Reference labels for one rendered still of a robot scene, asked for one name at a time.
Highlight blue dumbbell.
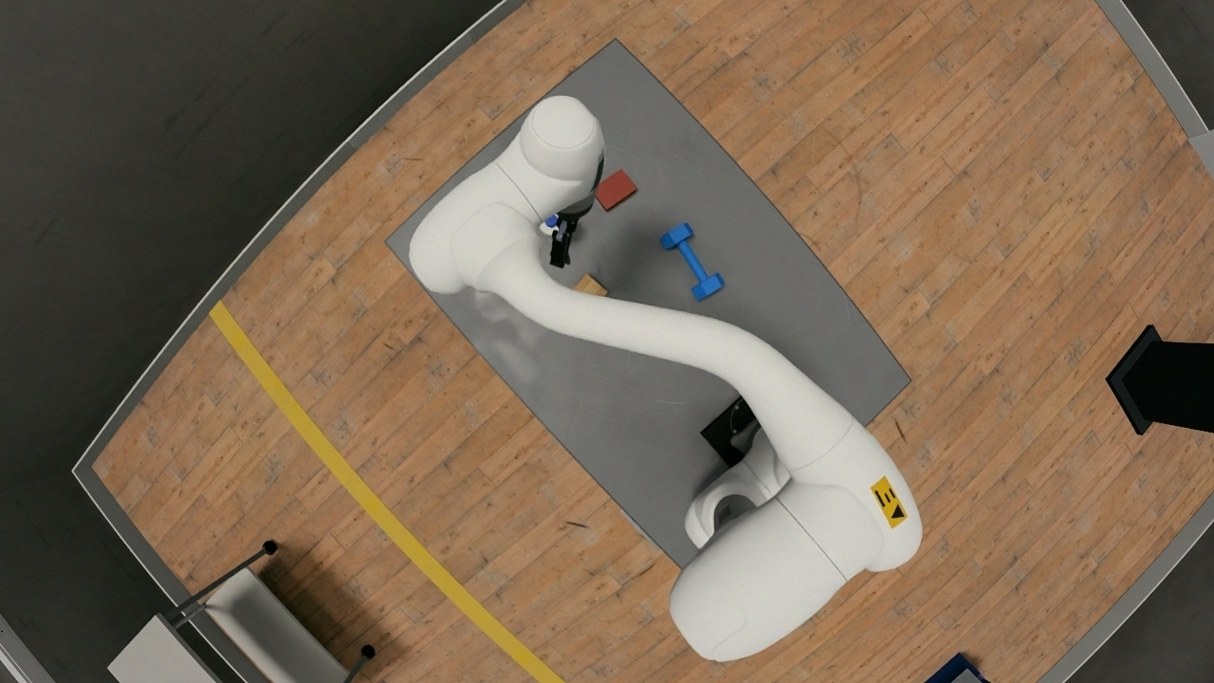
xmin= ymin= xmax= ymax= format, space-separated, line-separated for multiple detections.
xmin=660 ymin=222 xmax=725 ymax=300

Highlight red rectangular block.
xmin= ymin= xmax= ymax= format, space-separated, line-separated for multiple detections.
xmin=596 ymin=169 xmax=636 ymax=212

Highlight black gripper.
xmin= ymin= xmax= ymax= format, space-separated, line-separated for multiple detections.
xmin=550 ymin=200 xmax=595 ymax=268

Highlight white bottle with blue cap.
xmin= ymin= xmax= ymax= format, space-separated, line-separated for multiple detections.
xmin=540 ymin=215 xmax=558 ymax=243

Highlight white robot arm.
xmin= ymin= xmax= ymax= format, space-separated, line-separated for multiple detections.
xmin=410 ymin=96 xmax=923 ymax=662

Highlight small brown cardboard box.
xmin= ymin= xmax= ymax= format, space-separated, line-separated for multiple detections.
xmin=573 ymin=274 xmax=608 ymax=297

